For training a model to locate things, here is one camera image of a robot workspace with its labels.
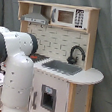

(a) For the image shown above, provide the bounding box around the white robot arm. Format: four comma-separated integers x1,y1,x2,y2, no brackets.
0,26,38,112

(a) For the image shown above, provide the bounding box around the wooden toy kitchen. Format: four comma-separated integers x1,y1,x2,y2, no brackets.
18,0,104,112

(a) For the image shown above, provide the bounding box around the grey toy sink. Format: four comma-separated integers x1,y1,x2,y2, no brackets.
43,60,82,75

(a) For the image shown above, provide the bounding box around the black toy faucet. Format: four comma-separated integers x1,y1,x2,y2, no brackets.
67,45,85,65

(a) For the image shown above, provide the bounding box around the black toy stovetop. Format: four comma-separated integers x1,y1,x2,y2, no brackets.
31,53,47,62

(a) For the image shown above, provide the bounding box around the white toy microwave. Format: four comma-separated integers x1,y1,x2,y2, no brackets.
50,6,89,30

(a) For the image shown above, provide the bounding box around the white dishwasher door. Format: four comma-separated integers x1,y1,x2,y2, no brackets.
31,71,69,112

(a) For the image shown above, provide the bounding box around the grey range hood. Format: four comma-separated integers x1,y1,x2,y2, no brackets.
21,5,49,25

